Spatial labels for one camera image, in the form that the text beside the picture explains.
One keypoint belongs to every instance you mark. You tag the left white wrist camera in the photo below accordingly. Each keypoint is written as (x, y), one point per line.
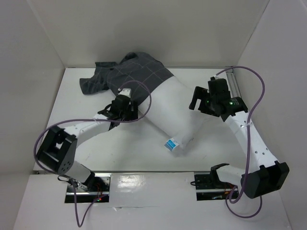
(125, 92)

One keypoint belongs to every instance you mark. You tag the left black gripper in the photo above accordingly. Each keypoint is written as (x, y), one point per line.
(132, 114)

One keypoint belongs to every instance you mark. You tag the dark grey checked pillowcase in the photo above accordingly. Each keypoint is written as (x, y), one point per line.
(133, 68)

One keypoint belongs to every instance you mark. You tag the blue white pillow label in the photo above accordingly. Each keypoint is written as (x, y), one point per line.
(171, 144)

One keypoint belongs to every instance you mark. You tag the white pillow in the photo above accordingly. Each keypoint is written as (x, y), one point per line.
(169, 110)

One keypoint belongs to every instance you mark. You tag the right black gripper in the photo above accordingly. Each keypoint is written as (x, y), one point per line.
(204, 101)

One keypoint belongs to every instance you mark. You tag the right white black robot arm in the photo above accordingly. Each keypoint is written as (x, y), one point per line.
(265, 173)

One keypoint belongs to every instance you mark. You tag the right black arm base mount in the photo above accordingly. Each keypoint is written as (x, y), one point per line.
(207, 189)

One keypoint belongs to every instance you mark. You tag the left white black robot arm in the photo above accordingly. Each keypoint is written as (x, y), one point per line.
(58, 148)

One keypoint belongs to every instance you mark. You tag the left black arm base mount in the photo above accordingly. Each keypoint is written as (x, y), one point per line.
(98, 190)

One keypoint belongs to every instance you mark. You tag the aluminium rail at table edge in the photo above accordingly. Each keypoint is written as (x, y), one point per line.
(232, 83)

